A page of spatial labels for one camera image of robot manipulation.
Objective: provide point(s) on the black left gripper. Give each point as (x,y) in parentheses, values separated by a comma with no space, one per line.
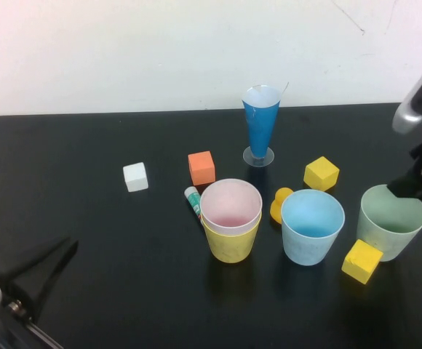
(11,331)

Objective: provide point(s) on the pale green plastic cup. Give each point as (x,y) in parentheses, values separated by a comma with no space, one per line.
(389,218)

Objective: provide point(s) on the light blue plastic cup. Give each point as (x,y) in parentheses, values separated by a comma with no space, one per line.
(309,247)

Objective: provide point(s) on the pink plastic cup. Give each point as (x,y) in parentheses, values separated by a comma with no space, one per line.
(229,203)

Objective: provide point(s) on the yellow foam cube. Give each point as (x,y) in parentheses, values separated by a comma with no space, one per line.
(360,263)
(320,174)

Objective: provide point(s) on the white foam cube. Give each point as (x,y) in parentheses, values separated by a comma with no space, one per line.
(135,177)

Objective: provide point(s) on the yellow rubber duck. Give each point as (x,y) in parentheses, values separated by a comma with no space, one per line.
(278,207)

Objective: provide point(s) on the blue cone glass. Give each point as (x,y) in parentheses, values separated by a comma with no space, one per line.
(260,123)

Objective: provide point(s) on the green white glue stick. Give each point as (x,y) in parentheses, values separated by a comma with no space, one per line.
(193,200)

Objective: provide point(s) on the yellow plastic cup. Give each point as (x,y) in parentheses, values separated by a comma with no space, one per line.
(229,247)

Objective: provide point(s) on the orange foam cube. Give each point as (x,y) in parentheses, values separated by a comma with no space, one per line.
(202,167)

